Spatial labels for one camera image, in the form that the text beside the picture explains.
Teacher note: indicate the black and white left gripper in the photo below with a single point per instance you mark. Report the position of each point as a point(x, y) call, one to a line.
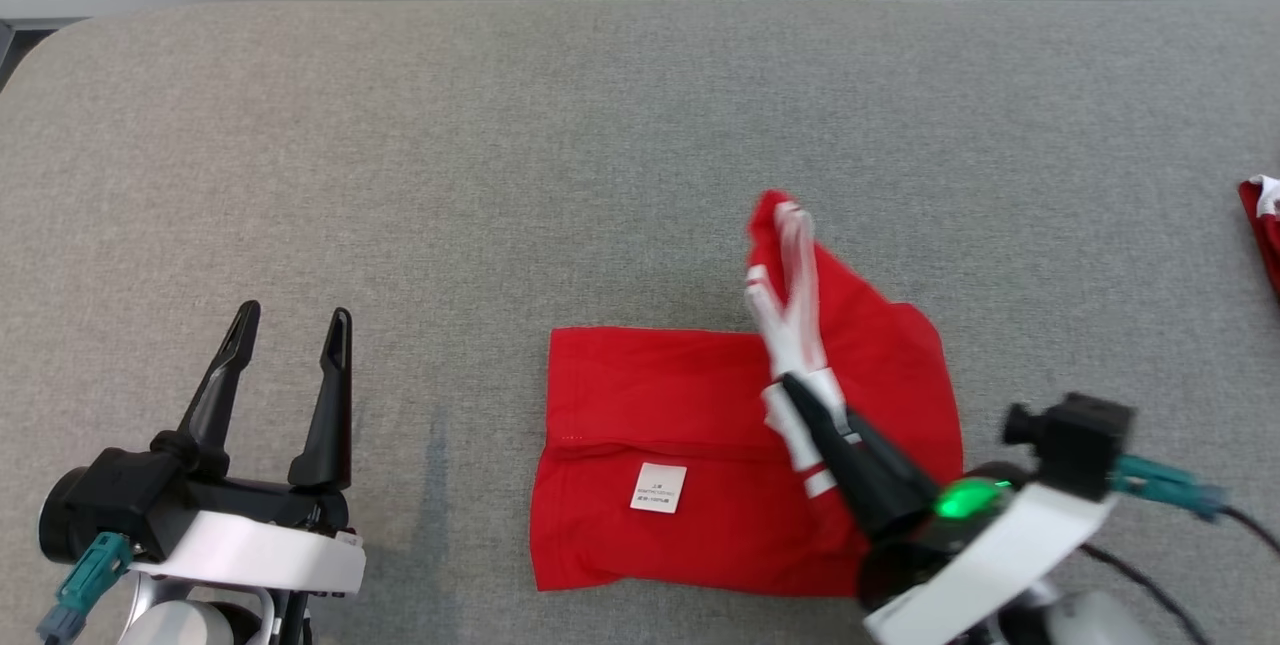
point(270, 545)

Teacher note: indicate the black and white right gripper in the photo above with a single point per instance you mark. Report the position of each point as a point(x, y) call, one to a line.
point(990, 555)

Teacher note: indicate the red top with white trim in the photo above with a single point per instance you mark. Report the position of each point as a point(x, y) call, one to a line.
point(650, 395)

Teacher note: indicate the red shorts with white stripe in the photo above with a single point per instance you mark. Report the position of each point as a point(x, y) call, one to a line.
point(1268, 245)

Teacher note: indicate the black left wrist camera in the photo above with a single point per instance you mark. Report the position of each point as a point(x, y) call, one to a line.
point(110, 505)

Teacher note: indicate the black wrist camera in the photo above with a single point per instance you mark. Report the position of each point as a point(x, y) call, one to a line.
point(1080, 435)
point(110, 505)

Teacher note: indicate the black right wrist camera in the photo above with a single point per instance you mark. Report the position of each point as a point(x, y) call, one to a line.
point(1080, 435)

